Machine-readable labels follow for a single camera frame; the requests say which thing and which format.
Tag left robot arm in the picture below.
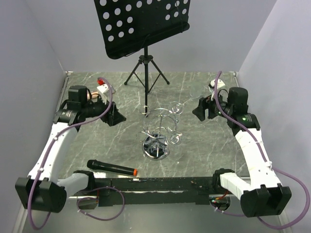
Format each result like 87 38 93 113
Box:
15 85 126 213

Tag beige microphone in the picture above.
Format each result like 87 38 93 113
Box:
87 91 99 100

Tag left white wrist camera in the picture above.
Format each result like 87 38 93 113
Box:
97 77 115 103

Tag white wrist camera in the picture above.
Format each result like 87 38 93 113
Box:
97 77 115 103
208 79 225 100

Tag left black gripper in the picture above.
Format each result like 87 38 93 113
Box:
82 93 126 126

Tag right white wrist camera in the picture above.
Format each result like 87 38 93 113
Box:
208 79 225 100

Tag black microphone orange end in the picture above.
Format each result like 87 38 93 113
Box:
87 160 138 176

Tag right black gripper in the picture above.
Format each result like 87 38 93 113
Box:
191 89 233 122

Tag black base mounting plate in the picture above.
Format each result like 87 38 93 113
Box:
66 169 241 207

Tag black perforated music stand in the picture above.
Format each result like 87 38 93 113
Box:
93 0 191 104

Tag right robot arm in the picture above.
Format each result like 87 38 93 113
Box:
193 87 292 217

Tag chrome wine glass rack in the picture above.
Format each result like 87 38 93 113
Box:
136 107 180 161

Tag aluminium frame rail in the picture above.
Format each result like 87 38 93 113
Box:
12 71 73 233

